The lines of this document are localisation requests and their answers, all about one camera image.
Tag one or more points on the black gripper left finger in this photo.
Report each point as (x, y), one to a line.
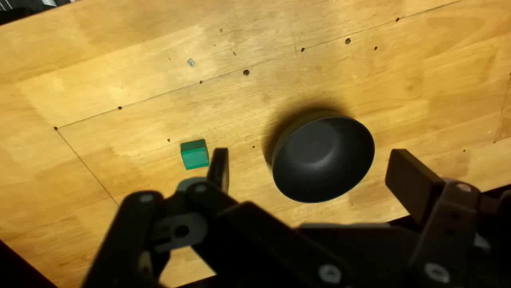
(159, 234)

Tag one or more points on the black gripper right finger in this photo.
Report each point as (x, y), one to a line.
(444, 213)

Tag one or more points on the dark grey bowl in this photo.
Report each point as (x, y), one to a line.
(321, 159)

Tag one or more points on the small green cube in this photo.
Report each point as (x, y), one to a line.
(193, 154)

